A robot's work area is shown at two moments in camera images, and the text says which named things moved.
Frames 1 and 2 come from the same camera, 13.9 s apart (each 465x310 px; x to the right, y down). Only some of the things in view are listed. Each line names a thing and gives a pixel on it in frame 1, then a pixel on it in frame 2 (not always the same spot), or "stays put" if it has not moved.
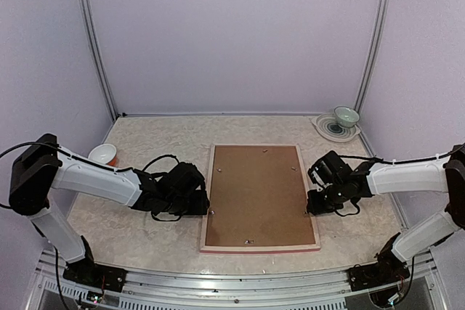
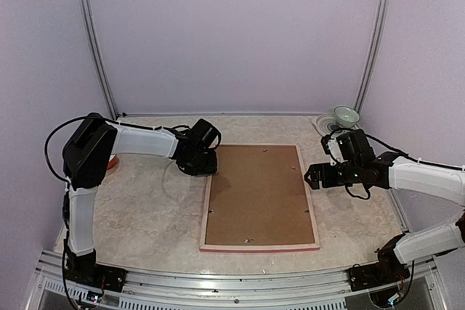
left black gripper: [200, 206] → [211, 168]
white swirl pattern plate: [327, 128] stays put
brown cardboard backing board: [257, 197] stays put
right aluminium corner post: [374, 57] stays put
